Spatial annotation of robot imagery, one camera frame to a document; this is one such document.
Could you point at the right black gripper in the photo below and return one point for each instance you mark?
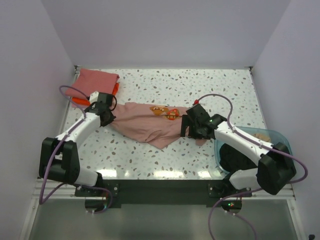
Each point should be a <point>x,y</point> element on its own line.
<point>186,121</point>

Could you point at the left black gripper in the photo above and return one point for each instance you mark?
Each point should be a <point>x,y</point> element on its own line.
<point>111,119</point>

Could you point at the dusty pink printed t-shirt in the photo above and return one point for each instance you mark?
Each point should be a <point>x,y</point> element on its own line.
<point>156,125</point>

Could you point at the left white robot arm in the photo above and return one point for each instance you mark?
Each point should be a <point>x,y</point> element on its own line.
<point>59,156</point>

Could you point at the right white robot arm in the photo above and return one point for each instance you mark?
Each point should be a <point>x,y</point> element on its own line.
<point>273,164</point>

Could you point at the folded orange t-shirt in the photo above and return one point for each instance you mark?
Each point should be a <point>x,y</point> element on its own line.
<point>85,102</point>

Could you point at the folded salmon pink t-shirt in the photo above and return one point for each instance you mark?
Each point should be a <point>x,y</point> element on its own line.
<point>90,81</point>

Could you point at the black t-shirt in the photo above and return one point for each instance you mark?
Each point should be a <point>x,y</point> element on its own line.
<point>232,160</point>

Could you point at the beige t-shirt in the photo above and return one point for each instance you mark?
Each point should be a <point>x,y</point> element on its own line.
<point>262,137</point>

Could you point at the translucent blue plastic bin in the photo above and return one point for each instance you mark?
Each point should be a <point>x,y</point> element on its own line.
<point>280,136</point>

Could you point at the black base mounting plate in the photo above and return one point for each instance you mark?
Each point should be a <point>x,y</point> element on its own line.
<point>162,192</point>

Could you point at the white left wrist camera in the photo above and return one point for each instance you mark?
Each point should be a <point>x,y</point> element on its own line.
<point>93,97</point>

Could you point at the aluminium front rail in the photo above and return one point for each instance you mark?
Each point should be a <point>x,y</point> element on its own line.
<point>287,193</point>

